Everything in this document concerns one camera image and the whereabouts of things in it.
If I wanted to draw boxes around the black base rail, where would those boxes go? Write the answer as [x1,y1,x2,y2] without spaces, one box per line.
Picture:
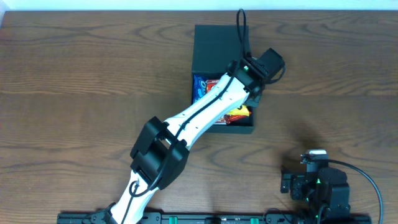
[56,212,373,224]

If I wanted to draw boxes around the black gift box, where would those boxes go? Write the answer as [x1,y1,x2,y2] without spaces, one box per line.
[188,24,256,135]

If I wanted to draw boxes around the small yellow snack packet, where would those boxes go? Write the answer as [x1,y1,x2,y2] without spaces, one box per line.
[227,105,251,116]

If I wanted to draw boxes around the red nut snack bag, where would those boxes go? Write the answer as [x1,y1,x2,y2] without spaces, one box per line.
[224,114,249,124]

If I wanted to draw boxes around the red Meiji panda biscuit box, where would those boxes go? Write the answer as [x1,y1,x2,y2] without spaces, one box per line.
[206,79,229,125]

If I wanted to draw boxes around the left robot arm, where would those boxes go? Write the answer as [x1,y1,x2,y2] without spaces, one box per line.
[107,59,270,223]

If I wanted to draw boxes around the blue Oreo cookie pack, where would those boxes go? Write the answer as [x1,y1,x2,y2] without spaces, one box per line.
[192,75,208,103]

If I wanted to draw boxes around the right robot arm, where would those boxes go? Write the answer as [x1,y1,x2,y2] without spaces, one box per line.
[280,159,357,224]

